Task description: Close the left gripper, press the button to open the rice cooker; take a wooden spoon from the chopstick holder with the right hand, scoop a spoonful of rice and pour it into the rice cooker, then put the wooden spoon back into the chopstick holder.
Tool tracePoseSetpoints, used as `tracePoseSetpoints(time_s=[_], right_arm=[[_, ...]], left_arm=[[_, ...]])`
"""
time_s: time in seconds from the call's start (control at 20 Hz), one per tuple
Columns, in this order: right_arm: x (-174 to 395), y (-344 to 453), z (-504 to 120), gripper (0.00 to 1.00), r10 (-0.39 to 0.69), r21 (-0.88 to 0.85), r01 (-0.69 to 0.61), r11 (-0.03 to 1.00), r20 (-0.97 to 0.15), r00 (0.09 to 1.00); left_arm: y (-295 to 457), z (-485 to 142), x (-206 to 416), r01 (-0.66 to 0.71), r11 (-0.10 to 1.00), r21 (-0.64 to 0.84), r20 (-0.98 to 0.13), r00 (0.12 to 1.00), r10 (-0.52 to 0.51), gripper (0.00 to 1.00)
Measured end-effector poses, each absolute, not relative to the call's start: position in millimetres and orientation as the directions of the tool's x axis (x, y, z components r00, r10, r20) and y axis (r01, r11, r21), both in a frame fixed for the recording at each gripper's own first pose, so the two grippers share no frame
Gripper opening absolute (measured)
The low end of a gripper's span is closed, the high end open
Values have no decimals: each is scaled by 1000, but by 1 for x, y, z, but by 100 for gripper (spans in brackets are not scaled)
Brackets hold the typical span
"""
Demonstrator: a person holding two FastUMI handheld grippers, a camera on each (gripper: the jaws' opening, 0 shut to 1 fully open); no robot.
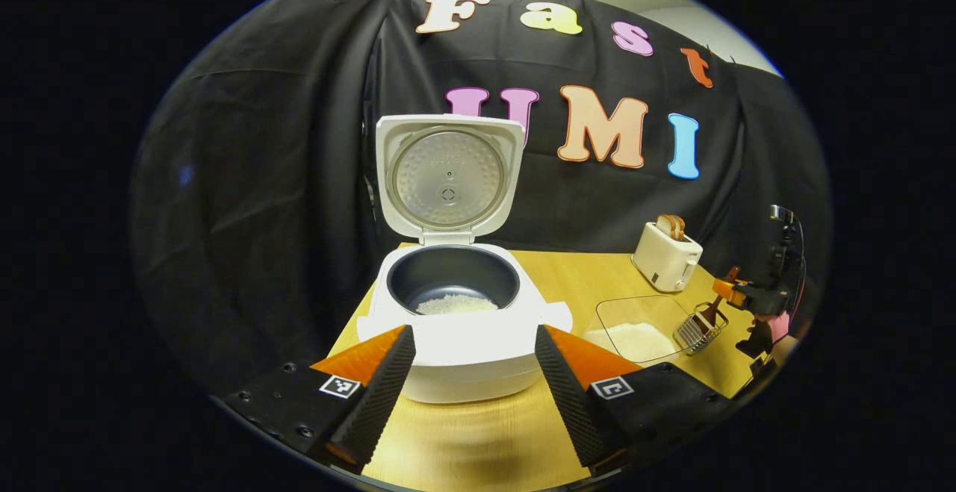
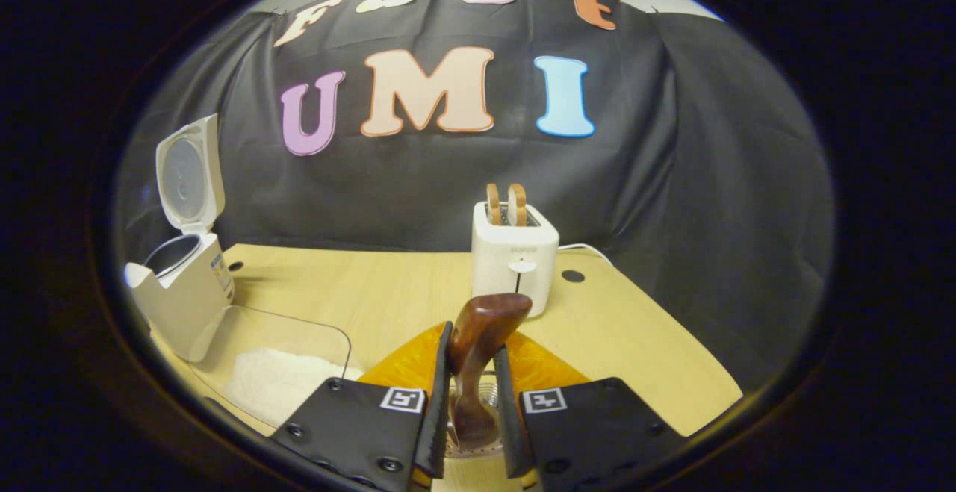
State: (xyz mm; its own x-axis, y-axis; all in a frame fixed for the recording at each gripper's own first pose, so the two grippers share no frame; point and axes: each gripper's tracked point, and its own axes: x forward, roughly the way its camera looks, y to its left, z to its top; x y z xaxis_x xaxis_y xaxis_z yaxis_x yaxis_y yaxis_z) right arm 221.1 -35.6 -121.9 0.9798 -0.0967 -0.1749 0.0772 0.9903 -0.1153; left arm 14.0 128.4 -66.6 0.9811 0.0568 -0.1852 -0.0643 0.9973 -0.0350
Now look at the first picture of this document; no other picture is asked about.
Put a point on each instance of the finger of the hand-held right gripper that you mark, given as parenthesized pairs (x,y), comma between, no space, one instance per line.
(730,293)

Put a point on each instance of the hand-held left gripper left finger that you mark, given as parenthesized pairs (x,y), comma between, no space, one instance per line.
(381,395)

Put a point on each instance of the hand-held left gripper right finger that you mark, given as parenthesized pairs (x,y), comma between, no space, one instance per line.
(571,402)

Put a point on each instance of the brown wooden spoon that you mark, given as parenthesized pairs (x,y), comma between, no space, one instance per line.
(712,311)

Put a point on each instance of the white rice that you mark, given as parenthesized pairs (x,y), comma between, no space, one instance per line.
(455,304)
(635,341)

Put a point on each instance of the white rice cooker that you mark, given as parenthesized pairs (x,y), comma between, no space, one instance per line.
(463,361)

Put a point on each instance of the white toaster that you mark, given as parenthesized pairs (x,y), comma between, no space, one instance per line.
(665,260)

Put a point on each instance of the toast bread slice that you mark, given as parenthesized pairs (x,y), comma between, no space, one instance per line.
(678,227)
(664,226)

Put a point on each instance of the clear plastic container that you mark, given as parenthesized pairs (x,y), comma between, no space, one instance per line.
(635,305)

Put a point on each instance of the black backdrop cloth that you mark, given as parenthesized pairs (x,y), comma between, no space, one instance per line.
(261,178)

